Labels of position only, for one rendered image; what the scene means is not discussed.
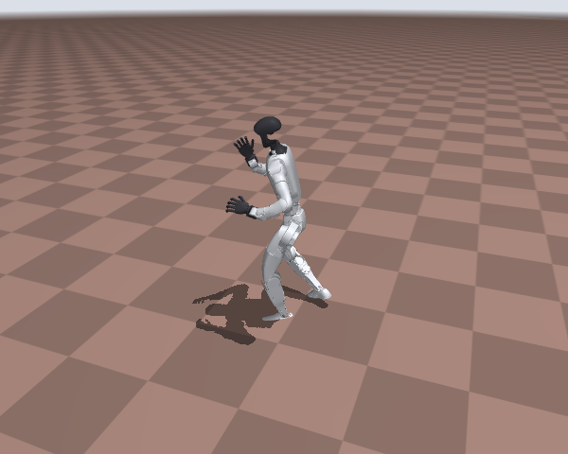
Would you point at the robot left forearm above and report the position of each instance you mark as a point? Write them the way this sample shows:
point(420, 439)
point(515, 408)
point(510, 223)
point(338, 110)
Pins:
point(271, 211)

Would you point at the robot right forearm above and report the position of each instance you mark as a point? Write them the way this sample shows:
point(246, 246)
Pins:
point(258, 167)

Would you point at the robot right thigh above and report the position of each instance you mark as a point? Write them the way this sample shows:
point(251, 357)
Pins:
point(290, 253)

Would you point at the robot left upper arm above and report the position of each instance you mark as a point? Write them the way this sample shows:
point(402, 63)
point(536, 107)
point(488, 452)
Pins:
point(277, 173)

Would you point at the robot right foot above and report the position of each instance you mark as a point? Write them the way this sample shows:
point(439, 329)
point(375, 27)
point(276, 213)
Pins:
point(323, 294)

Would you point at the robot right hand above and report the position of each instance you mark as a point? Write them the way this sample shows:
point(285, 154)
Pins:
point(246, 150)

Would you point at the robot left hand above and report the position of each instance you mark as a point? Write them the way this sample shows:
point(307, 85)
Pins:
point(241, 207)

